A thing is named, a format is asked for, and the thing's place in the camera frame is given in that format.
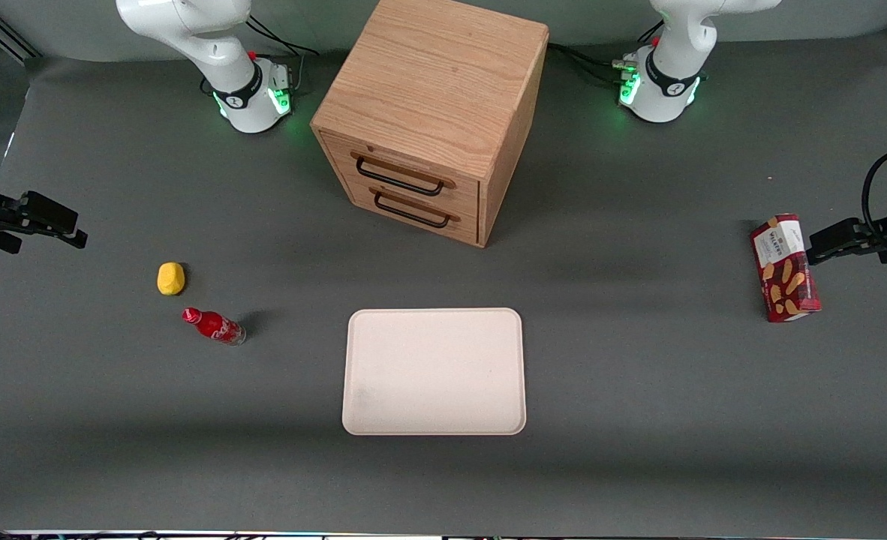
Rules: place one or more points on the red coke bottle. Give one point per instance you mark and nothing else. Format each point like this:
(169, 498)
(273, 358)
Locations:
(214, 326)

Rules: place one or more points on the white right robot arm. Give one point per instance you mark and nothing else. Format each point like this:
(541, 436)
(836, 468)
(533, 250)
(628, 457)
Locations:
(211, 45)

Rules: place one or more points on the cream rectangular tray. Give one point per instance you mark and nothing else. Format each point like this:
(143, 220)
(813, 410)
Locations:
(434, 371)

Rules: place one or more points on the red shortbread cookie box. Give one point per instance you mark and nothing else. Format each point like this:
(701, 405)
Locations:
(785, 270)

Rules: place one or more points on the yellow lemon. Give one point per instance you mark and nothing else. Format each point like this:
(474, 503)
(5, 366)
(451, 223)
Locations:
(170, 278)

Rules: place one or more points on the wooden two-drawer cabinet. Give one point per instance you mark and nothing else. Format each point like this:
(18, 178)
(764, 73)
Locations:
(432, 90)

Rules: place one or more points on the aluminium frame rail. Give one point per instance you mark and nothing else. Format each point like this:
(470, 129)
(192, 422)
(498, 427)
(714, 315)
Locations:
(7, 34)

